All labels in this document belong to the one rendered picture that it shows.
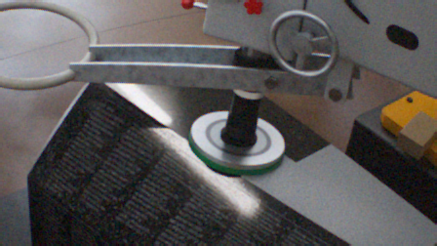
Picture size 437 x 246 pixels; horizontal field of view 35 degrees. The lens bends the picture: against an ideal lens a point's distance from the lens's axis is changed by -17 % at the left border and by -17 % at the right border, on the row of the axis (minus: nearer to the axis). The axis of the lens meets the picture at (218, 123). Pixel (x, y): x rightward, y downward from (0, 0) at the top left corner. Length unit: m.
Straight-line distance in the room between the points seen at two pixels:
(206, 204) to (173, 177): 0.11
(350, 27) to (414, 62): 0.16
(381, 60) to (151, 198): 0.65
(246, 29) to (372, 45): 0.27
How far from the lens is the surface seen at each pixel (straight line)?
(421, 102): 2.52
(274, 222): 1.73
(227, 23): 1.62
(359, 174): 1.89
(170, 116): 1.94
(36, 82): 1.83
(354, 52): 1.58
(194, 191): 1.81
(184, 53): 1.87
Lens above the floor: 1.87
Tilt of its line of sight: 32 degrees down
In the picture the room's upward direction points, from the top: 11 degrees clockwise
